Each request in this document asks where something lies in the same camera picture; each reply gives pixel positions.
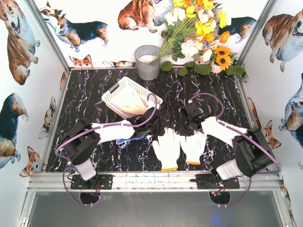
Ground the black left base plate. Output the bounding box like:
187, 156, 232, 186
71, 174, 113, 190

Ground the white perforated storage basket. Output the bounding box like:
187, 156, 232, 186
101, 77, 163, 119

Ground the white glove orange cuff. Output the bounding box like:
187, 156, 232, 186
180, 131, 207, 165

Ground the blue dotted white glove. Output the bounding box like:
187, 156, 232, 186
116, 134, 148, 148

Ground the aluminium front rail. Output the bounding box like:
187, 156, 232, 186
27, 171, 282, 192

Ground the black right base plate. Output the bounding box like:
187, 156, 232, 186
189, 174, 240, 189

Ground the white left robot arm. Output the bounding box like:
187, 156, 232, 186
55, 107, 164, 181

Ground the yellow dotted white glove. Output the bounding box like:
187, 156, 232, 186
152, 128, 180, 171

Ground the grey metal bucket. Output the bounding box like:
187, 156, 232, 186
134, 45, 160, 81

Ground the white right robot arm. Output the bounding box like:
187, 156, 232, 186
178, 102, 277, 181

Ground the artificial flower bouquet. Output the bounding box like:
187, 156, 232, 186
152, 0, 248, 76

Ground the cream knit glove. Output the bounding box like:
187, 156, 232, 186
119, 90, 147, 115

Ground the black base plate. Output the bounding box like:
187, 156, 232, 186
71, 174, 113, 190
189, 174, 240, 189

